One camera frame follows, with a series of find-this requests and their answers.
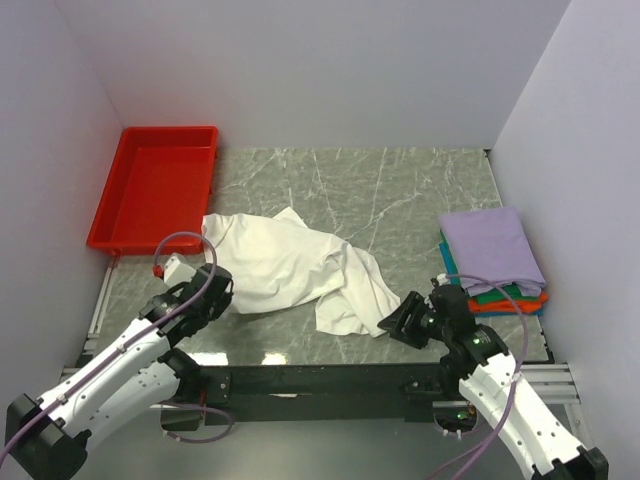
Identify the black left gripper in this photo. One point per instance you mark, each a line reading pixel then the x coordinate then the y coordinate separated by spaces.
pixel 222 303

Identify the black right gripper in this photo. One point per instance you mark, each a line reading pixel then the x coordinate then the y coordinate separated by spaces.
pixel 395 320

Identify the white t-shirt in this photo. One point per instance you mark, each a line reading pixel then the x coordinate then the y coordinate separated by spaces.
pixel 279 263

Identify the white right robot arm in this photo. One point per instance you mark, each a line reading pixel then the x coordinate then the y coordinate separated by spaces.
pixel 481 369

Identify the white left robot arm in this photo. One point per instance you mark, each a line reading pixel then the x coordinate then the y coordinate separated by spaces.
pixel 51 436

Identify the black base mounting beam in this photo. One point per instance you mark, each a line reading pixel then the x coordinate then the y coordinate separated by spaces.
pixel 411 392

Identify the folded teal t-shirt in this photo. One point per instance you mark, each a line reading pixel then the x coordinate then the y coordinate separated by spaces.
pixel 447 256

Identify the folded green t-shirt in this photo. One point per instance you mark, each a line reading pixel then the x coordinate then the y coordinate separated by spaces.
pixel 495 296

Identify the folded purple t-shirt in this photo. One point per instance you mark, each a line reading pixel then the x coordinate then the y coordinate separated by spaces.
pixel 489 247

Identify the folded orange t-shirt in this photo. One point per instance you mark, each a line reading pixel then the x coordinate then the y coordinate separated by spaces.
pixel 506 304

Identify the folded blue t-shirt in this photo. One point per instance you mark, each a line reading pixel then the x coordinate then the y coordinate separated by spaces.
pixel 497 313

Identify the red plastic tray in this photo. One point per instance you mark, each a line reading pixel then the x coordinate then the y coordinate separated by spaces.
pixel 159 183

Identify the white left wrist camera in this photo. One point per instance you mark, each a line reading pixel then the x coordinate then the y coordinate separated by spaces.
pixel 174 271

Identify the aluminium rail frame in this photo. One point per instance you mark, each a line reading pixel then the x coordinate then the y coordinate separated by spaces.
pixel 549 381

